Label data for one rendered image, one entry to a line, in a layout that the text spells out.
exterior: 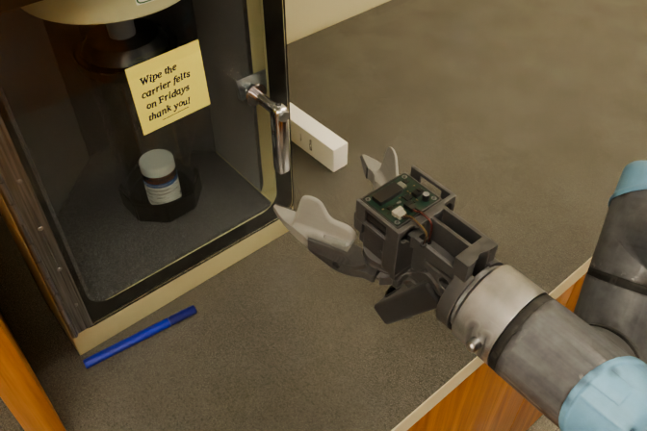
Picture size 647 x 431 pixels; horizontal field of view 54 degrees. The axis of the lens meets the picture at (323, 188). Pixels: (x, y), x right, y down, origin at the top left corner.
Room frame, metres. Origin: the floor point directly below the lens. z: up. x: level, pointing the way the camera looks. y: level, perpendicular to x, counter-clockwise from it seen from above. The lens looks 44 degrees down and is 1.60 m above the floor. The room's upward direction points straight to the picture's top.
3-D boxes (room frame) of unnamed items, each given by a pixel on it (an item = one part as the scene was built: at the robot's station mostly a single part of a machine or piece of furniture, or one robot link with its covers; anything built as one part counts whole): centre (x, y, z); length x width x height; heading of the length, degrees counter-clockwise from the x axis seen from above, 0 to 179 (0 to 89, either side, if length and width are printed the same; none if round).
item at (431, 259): (0.36, -0.09, 1.17); 0.12 x 0.08 x 0.09; 40
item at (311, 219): (0.41, 0.01, 1.17); 0.09 x 0.03 x 0.06; 67
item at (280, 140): (0.54, 0.06, 1.17); 0.05 x 0.03 x 0.10; 40
